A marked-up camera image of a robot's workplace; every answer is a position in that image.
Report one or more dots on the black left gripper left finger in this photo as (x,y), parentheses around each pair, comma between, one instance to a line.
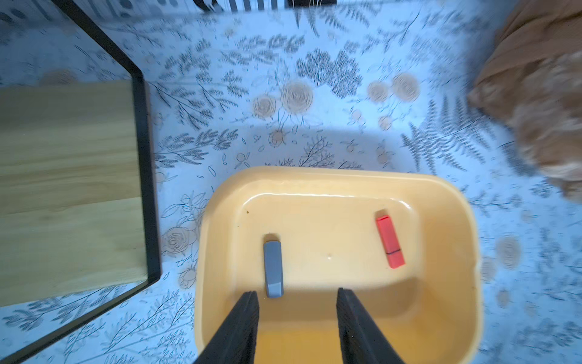
(235,340)

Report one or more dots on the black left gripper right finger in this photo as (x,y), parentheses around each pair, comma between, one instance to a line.
(361,341)

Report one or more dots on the red usb flash drive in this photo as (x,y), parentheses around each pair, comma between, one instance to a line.
(390,242)

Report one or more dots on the grey usb flash drive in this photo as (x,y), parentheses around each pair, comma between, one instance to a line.
(273,269)

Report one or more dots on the yellow plastic storage box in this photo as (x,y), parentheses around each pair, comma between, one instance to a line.
(430,309)

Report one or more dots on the brown teddy bear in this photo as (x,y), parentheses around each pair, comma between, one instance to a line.
(532,83)

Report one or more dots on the striped black white object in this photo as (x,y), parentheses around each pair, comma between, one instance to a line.
(258,5)

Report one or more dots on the wooden shelf black frame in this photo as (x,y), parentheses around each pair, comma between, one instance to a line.
(78,200)

